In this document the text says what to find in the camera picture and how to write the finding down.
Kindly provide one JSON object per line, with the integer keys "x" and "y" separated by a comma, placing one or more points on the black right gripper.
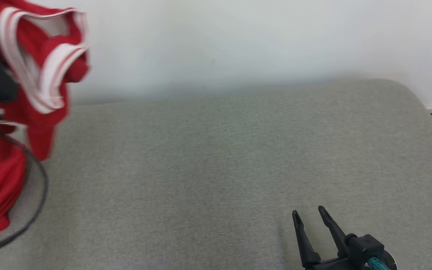
{"x": 362, "y": 249}

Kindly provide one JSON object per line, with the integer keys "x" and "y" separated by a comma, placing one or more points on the red basketball jersey white trim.
{"x": 47, "y": 45}

